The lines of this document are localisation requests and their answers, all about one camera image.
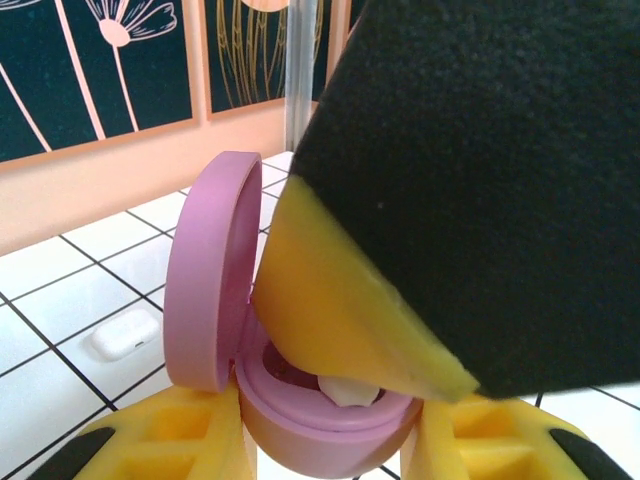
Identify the white earbud charging case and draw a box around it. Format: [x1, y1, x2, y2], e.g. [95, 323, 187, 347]
[90, 308, 162, 362]

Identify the purple stain spot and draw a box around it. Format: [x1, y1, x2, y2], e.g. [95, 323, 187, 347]
[163, 151, 424, 477]

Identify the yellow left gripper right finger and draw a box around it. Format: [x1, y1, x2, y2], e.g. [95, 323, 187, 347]
[399, 392, 639, 480]

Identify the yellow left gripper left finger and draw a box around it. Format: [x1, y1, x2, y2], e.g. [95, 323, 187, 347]
[37, 383, 256, 480]

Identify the aluminium corner post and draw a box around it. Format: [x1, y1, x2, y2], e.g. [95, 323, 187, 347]
[283, 0, 321, 154]

